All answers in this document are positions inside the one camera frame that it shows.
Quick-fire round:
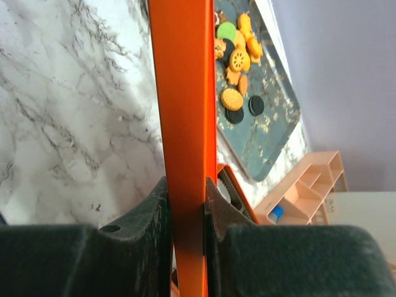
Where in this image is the green round cookie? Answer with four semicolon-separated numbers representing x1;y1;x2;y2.
216;22;236;41

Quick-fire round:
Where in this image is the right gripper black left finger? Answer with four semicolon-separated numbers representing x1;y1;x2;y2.
1;179;172;296

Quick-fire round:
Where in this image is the brown star cookie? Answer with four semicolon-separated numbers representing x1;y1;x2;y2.
214;10;226;27

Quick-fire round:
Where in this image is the orange cookie tin box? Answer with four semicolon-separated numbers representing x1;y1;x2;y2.
217;163;259;224

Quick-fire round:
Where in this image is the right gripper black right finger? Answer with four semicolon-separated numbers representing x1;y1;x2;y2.
204;179;395;296

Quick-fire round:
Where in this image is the black round cookie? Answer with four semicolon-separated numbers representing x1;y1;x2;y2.
225;108;244;124
248;95;265;116

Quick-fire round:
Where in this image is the floral dark serving tray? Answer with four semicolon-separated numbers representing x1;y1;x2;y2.
215;1;300;181

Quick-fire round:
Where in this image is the orange round cracker cookie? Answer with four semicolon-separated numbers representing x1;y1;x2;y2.
220;88;243;111

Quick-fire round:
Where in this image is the orange metal tin lid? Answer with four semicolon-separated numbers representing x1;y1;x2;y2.
148;1;217;296

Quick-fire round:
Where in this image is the blue capped bottle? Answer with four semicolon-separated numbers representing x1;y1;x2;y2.
268;205;283;223

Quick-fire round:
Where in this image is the peach plastic desk organizer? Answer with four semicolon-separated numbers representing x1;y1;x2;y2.
254;151;349;225

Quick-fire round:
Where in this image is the orange lotus slice cookie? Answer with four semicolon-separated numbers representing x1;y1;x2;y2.
229;48;251;72

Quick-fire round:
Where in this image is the orange flower cookie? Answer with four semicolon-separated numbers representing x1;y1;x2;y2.
237;13;252;35

